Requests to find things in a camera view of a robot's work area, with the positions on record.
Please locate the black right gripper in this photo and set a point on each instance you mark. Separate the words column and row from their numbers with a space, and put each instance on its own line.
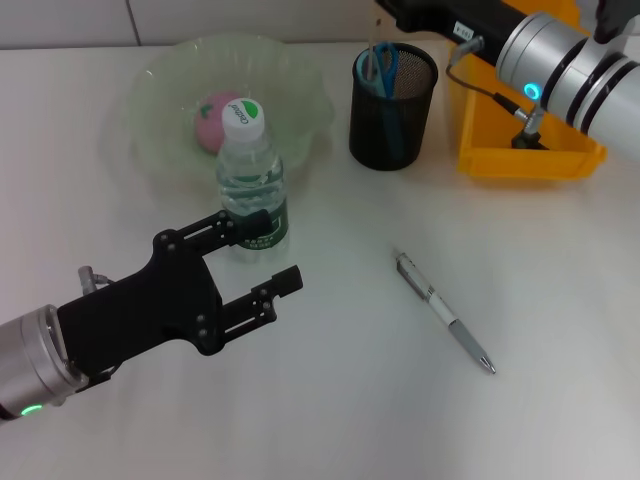
column 450, row 15

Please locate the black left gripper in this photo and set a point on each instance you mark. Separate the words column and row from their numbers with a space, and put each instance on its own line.
column 150, row 310

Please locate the blue teal scissors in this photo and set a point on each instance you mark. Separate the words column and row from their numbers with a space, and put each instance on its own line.
column 387, row 75

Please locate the clear green-label water bottle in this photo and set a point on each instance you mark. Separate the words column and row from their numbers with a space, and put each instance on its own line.
column 252, row 170

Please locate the white grey ballpoint pen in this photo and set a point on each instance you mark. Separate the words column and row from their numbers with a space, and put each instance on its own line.
column 465, row 335

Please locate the black mesh pen holder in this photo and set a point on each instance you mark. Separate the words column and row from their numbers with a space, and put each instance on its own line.
column 415, row 135

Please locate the pink toy peach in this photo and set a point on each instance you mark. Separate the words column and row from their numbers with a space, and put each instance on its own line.
column 210, row 130

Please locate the translucent green fruit plate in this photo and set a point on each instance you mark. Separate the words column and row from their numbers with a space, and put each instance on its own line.
column 150, row 125

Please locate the yellow plastic bin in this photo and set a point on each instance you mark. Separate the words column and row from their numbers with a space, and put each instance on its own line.
column 500, row 155

